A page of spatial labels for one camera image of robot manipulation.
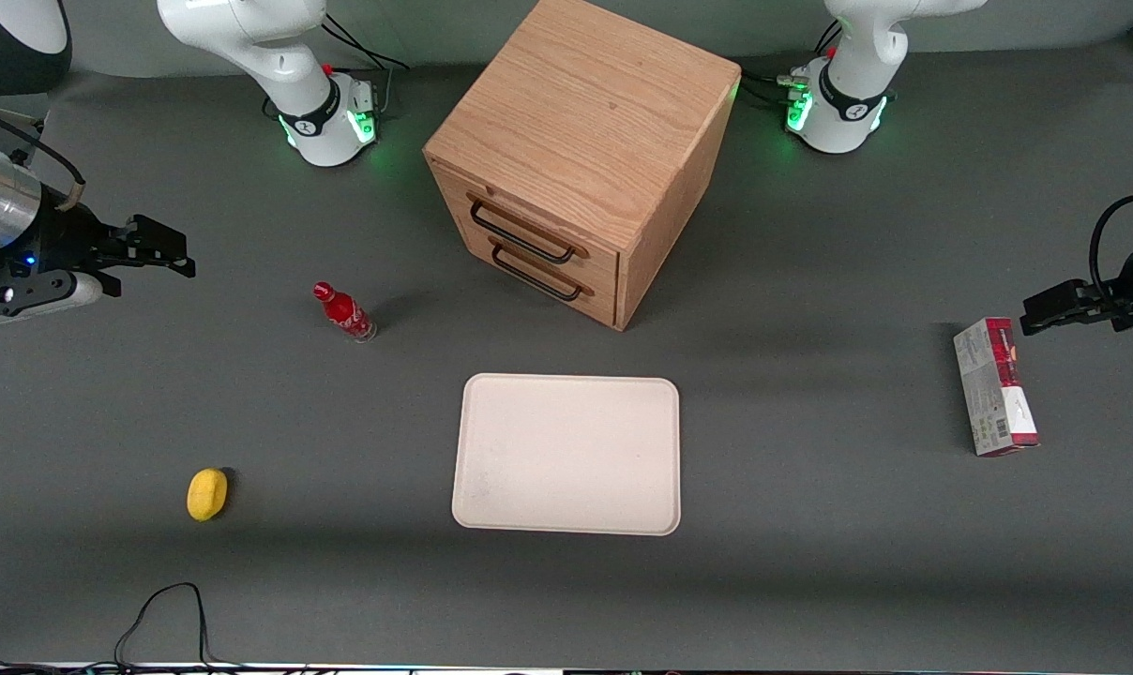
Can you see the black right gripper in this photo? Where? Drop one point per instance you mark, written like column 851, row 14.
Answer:
column 60, row 239

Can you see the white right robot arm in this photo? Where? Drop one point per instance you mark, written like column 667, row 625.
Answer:
column 248, row 37

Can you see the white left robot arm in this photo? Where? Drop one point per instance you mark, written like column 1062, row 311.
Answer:
column 848, row 94

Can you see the wooden drawer cabinet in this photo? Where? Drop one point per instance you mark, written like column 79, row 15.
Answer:
column 585, row 103

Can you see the red and grey carton box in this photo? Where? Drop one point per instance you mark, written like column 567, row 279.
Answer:
column 993, row 394

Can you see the red drink bottle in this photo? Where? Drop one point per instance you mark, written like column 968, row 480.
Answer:
column 346, row 314

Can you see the yellow lemon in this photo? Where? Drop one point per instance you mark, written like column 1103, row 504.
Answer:
column 206, row 494

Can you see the beige plastic tray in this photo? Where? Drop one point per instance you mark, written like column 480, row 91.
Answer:
column 566, row 455

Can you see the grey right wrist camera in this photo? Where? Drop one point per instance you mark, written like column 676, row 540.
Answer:
column 32, row 298

